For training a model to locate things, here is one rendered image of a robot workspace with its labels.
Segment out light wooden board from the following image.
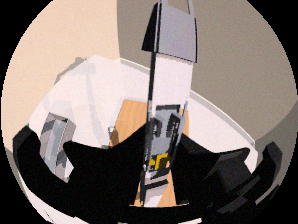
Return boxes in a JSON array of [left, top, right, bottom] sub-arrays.
[[108, 99, 189, 208]]

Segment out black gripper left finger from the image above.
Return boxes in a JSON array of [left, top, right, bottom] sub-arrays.
[[63, 124, 146, 205]]

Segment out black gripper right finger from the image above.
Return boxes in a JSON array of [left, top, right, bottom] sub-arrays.
[[170, 133, 250, 205]]

